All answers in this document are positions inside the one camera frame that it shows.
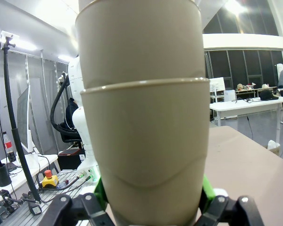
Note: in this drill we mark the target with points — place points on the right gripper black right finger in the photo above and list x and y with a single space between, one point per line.
224 209

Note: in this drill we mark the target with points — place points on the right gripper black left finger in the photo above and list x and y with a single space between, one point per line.
89 209

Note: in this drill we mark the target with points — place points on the brown paper cup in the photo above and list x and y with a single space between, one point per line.
141 47
143 141

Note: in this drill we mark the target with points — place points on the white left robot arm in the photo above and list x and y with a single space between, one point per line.
87 141

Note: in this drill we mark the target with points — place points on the yellow emergency stop button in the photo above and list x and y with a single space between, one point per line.
50 180

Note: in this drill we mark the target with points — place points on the black box red lid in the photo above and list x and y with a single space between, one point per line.
69 157

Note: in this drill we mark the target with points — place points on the black office chair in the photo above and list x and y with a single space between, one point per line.
72 139

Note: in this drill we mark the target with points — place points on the white desk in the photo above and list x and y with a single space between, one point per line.
33 162

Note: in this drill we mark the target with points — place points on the white crumpled tissue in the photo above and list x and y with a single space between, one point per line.
273 144

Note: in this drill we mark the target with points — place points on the black pen cup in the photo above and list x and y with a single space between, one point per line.
2 176

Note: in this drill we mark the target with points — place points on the cola bottle red label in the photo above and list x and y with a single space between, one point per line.
7 144

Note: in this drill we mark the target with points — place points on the white table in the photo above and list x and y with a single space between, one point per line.
245 104

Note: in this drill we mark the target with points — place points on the curved white monitor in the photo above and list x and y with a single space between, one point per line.
23 117

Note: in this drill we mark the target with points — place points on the black cap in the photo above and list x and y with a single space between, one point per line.
268 95

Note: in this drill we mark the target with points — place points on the aluminium slotted base plate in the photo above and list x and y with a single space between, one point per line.
52 212

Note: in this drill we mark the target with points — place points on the black camera pole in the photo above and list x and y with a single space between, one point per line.
14 122

